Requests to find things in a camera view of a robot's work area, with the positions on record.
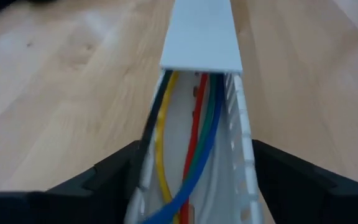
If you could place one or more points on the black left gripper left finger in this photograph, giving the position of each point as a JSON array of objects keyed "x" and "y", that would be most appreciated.
[{"x": 57, "y": 208}]

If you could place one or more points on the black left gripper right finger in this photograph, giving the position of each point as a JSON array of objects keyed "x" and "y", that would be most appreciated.
[{"x": 322, "y": 205}]

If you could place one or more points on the white duct cover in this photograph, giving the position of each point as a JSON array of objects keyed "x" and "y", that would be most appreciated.
[{"x": 200, "y": 37}]

